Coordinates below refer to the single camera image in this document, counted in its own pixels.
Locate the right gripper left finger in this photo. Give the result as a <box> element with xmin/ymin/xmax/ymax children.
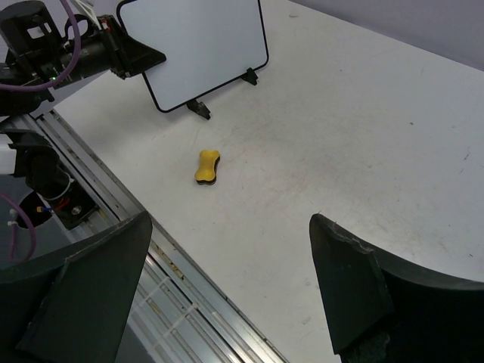
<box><xmin>1</xmin><ymin>212</ymin><xmax>153</xmax><ymax>362</ymax></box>

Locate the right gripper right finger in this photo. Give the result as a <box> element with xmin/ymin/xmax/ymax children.
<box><xmin>309</xmin><ymin>214</ymin><xmax>483</xmax><ymax>362</ymax></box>

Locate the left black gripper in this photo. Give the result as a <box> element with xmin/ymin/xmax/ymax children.
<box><xmin>81</xmin><ymin>15</ymin><xmax>166</xmax><ymax>79</ymax></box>

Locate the small whiteboard black frame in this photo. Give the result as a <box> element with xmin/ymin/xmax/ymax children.
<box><xmin>116</xmin><ymin>1</ymin><xmax>269</xmax><ymax>113</ymax></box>

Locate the yellow whiteboard eraser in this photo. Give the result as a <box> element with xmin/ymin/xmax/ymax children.
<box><xmin>194</xmin><ymin>150</ymin><xmax>221</xmax><ymax>185</ymax></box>

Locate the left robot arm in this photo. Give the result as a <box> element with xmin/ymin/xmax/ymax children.
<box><xmin>1</xmin><ymin>1</ymin><xmax>166</xmax><ymax>200</ymax></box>

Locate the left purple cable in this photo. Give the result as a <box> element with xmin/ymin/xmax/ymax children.
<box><xmin>0</xmin><ymin>0</ymin><xmax>81</xmax><ymax>264</ymax></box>

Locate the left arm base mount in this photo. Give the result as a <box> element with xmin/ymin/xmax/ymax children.
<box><xmin>47</xmin><ymin>180</ymin><xmax>98</xmax><ymax>230</ymax></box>

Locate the aluminium frame rail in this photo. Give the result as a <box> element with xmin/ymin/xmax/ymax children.
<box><xmin>19</xmin><ymin>111</ymin><xmax>286</xmax><ymax>362</ymax></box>

